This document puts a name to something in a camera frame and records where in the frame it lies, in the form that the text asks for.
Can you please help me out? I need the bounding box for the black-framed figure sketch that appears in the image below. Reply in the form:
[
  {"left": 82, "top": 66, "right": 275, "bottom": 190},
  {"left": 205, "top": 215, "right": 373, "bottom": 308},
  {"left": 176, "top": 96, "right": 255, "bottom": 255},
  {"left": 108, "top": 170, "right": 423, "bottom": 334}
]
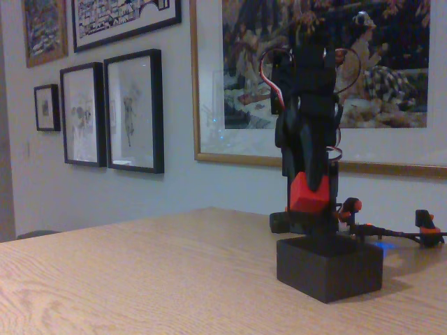
[{"left": 103, "top": 48, "right": 166, "bottom": 174}]

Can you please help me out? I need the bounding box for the red white wrist servo wire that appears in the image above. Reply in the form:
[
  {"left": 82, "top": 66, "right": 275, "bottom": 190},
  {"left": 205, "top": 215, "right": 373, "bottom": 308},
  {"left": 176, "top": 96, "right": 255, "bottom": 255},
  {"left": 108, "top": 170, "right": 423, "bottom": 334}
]
[{"left": 260, "top": 47, "right": 298, "bottom": 118}]

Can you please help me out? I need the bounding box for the large gold-framed painting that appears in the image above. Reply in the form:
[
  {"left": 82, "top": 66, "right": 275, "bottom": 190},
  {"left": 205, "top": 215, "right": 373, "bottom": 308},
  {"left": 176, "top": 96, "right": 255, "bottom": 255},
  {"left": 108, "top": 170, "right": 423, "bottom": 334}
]
[{"left": 189, "top": 0, "right": 447, "bottom": 179}]

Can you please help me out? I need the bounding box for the red cube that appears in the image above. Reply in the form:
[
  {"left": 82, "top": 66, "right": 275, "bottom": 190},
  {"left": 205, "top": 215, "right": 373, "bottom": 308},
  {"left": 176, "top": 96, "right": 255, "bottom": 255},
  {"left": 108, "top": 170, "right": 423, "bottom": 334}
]
[{"left": 287, "top": 170, "right": 330, "bottom": 214}]

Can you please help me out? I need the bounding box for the flat-handle orange black clamp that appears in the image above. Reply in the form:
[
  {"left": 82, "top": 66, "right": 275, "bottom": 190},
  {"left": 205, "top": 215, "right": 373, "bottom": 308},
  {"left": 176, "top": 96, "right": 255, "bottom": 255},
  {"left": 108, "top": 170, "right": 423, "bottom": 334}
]
[{"left": 415, "top": 209, "right": 447, "bottom": 248}]

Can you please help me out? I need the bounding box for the black-framed pale sketch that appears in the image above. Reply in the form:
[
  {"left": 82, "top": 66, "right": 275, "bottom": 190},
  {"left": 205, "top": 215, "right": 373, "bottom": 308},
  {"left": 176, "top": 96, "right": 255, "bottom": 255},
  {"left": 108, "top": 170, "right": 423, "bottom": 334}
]
[{"left": 59, "top": 61, "right": 108, "bottom": 168}]

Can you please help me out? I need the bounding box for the black box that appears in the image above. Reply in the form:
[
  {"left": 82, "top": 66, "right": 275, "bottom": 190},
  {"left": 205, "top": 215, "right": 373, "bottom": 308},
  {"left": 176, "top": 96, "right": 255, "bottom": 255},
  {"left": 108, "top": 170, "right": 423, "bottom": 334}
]
[{"left": 276, "top": 235, "right": 384, "bottom": 304}]

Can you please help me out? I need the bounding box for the wood-framed colourful painting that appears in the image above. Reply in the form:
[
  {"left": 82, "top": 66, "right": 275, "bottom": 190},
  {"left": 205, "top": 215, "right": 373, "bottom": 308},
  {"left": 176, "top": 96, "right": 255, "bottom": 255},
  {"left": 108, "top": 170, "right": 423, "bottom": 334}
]
[{"left": 21, "top": 0, "right": 69, "bottom": 68}]

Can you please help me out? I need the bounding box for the black-framed city drawing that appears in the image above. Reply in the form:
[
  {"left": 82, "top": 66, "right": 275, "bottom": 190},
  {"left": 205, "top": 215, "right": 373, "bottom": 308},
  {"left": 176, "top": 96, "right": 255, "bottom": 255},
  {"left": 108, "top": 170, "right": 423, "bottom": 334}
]
[{"left": 71, "top": 0, "right": 183, "bottom": 54}]

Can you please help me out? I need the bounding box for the small black-framed picture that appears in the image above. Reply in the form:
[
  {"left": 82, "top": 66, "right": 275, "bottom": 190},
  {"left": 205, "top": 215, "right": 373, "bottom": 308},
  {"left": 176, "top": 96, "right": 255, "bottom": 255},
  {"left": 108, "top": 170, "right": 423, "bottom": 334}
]
[{"left": 34, "top": 83, "right": 62, "bottom": 133}]

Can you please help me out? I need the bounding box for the dark chair back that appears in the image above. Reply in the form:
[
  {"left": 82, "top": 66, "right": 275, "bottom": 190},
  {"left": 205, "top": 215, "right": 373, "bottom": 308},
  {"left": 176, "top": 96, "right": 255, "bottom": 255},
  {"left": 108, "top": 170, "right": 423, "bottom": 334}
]
[{"left": 16, "top": 229, "right": 64, "bottom": 240}]

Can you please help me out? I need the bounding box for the red white elbow servo wire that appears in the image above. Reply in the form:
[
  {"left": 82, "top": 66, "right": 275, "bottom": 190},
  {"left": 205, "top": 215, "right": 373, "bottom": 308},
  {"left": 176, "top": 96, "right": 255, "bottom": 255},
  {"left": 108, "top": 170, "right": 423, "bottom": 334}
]
[{"left": 331, "top": 47, "right": 362, "bottom": 97}]

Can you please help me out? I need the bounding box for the round-knob orange black clamp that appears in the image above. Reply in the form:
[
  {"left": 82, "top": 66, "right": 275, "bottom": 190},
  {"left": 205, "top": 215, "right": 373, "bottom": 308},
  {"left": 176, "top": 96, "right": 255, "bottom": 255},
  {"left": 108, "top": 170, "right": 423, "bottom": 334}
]
[{"left": 335, "top": 197, "right": 363, "bottom": 224}]

